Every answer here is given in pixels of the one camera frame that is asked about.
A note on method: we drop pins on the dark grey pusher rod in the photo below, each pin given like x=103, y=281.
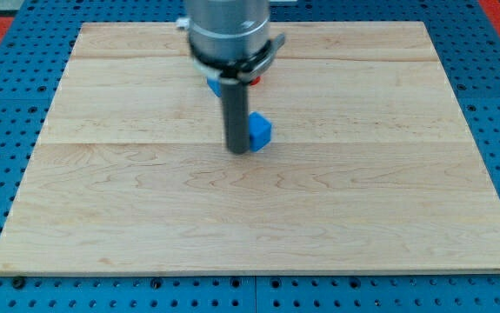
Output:
x=234, y=100

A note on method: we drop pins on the black tool clamp mount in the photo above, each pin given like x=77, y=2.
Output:
x=245, y=70

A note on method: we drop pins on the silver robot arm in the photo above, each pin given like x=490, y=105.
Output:
x=230, y=43

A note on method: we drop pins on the red circle block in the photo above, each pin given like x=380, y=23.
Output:
x=255, y=81

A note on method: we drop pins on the blue block behind rod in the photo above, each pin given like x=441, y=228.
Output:
x=214, y=85

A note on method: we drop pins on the blue cube block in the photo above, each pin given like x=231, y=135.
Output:
x=260, y=129

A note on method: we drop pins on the light wooden board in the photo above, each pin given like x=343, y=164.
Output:
x=371, y=168

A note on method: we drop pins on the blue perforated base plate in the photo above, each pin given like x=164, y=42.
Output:
x=32, y=57

